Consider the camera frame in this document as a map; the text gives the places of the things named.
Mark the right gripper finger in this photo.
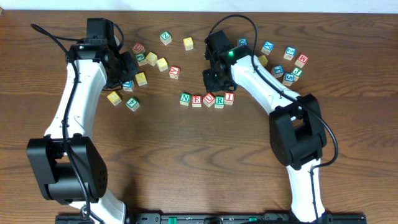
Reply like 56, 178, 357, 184
222, 80, 237, 92
202, 69, 220, 93

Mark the red I block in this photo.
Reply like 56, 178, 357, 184
224, 92, 235, 105

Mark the green R block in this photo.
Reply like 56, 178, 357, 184
215, 96, 224, 108

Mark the red u block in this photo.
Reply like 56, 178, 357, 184
203, 93, 216, 107
132, 42, 145, 55

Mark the red E block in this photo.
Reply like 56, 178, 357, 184
192, 95, 202, 108

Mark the green N block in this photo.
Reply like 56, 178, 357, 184
180, 93, 191, 106

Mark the blue S block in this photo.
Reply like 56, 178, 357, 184
282, 73, 295, 86

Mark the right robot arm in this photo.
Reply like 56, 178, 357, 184
203, 30, 326, 222

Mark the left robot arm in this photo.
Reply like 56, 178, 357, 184
27, 18, 137, 224

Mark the yellow block middle left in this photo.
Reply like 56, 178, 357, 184
135, 72, 147, 86

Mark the blue L block left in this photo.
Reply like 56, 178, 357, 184
123, 80, 134, 92

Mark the green J block left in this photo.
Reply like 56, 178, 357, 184
136, 53, 147, 66

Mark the green j block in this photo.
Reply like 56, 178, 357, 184
291, 67, 303, 82
136, 53, 147, 66

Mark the yellow block upper left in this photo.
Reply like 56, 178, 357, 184
146, 52, 158, 66

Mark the blue D block right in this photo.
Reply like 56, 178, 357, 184
237, 38, 248, 46

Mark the yellow block lower left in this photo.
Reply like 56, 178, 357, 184
107, 91, 122, 106

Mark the yellow O block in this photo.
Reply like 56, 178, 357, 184
183, 37, 194, 51

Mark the yellow block beside R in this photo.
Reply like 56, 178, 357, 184
156, 57, 169, 72

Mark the green 4 block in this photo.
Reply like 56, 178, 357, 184
126, 97, 140, 111

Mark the red A block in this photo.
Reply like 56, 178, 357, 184
169, 66, 180, 80

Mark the yellow block right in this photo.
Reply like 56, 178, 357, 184
258, 55, 268, 67

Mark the blue X block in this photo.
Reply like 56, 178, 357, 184
261, 40, 274, 55

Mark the green Z block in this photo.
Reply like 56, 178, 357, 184
160, 31, 172, 45

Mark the green J block right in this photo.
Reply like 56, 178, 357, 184
291, 67, 303, 82

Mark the blue Z block right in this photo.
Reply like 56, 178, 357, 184
283, 47, 296, 60

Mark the red M block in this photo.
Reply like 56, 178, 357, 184
295, 54, 308, 68

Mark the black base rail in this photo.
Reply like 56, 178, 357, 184
55, 212, 367, 224

